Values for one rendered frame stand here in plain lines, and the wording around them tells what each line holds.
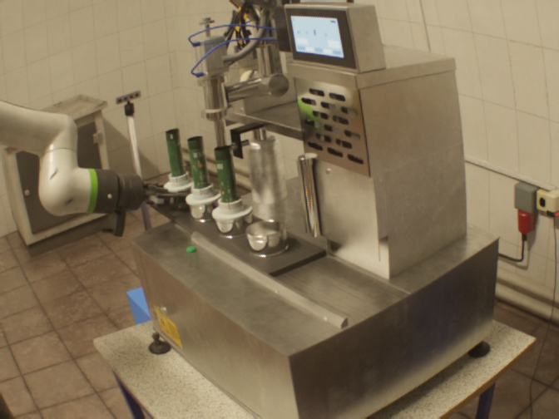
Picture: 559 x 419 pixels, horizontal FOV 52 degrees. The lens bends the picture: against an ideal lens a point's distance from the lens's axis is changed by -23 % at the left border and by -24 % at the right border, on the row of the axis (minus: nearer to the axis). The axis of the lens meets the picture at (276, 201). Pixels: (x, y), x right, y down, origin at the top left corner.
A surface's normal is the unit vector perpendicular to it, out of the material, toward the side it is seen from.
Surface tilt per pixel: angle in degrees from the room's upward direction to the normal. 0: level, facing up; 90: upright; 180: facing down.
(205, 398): 0
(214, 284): 0
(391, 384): 90
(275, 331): 0
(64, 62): 90
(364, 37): 90
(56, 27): 90
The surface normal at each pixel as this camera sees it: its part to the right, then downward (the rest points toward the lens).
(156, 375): -0.13, -0.92
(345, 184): -0.83, 0.30
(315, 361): 0.54, 0.24
